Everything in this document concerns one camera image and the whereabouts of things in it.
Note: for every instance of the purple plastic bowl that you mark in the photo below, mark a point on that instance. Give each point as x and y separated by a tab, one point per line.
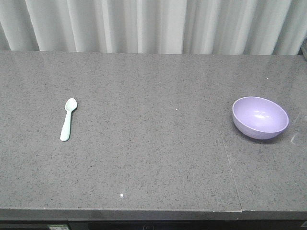
259	118

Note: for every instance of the mint green plastic spoon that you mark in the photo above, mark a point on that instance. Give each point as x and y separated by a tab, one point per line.
70	106

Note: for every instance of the white pleated curtain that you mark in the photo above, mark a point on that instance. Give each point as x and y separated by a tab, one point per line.
229	27

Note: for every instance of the grey stone countertop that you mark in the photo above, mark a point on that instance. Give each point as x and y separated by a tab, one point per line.
152	137

